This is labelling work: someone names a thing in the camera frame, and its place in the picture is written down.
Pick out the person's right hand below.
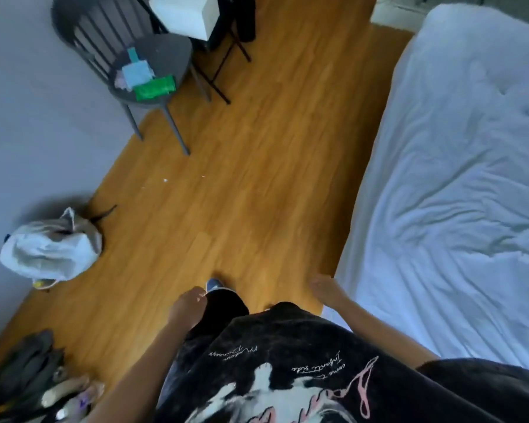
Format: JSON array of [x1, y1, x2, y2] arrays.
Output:
[[309, 274, 350, 310]]

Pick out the person's left hand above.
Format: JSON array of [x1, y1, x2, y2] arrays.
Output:
[[167, 286, 208, 330]]

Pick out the person's left forearm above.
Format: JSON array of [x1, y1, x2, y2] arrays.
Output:
[[81, 319, 190, 423]]

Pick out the person's right forearm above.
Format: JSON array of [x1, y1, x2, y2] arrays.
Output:
[[339, 298, 439, 370]]

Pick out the blue slipper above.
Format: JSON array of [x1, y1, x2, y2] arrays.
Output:
[[205, 278, 235, 295]]

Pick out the black trousers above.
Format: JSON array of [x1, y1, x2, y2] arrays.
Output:
[[159, 290, 250, 406]]

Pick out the black printed shirt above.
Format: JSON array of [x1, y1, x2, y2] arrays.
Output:
[[155, 302, 529, 423]]

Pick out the white plastic bag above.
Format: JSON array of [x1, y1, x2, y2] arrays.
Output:
[[0, 207, 103, 290]]

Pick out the bed with white sheet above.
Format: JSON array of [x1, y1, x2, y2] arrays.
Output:
[[321, 3, 529, 378]]

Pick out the pile of shoes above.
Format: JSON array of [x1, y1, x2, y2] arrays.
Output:
[[0, 329, 106, 423]]

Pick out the green packet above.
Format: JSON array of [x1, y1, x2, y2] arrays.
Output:
[[133, 75, 177, 102]]

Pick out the light blue folded cloth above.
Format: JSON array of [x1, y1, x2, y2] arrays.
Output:
[[115, 47, 156, 91]]

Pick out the grey spindle-back chair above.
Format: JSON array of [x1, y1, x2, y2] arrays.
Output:
[[51, 0, 212, 156]]

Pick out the black hanging garment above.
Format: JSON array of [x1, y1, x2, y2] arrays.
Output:
[[229, 0, 257, 43]]

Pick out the white box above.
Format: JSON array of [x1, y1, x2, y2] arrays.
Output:
[[148, 0, 221, 41]]

